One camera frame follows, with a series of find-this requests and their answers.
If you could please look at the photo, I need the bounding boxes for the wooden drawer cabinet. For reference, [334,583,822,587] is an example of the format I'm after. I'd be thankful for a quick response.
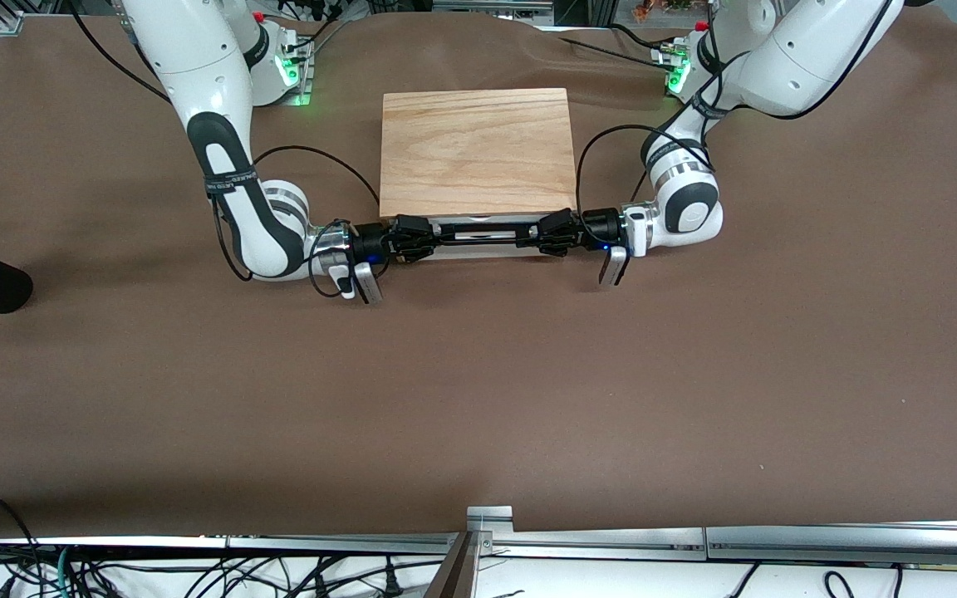
[379,88,577,260]

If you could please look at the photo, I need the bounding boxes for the brown table cloth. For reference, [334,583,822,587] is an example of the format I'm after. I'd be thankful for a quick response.
[0,8,957,539]

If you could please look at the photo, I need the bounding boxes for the green orange plant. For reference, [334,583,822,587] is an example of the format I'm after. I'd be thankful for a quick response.
[633,0,699,19]

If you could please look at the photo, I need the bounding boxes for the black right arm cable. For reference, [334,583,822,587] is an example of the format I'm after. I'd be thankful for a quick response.
[70,0,384,301]

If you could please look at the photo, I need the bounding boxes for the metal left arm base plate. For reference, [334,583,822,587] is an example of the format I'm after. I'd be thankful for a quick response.
[651,46,690,95]

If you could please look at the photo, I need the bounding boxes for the black cable on cloth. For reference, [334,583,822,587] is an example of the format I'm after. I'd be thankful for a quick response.
[557,23,680,69]

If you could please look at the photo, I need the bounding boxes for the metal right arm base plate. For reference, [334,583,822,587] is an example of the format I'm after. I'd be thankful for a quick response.
[281,35,318,109]

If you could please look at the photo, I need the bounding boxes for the aluminium back frame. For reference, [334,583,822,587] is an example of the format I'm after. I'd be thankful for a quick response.
[433,0,558,26]

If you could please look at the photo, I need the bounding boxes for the aluminium corner bracket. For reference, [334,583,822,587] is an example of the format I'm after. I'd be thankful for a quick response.
[466,505,515,537]

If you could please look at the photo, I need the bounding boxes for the short aluminium frame rail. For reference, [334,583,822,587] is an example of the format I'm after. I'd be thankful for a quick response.
[487,526,708,561]

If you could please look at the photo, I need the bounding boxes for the long aluminium frame rail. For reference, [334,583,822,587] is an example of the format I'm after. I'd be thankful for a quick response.
[0,534,461,556]

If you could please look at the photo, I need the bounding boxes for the aluminium frame post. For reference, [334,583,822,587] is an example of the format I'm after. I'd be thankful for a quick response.
[422,532,489,598]

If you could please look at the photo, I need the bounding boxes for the wide aluminium frame rail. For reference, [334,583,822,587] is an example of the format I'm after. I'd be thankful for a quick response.
[705,520,957,568]

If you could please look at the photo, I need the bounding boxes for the green floor cable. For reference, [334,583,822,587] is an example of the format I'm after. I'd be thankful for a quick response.
[52,544,74,598]

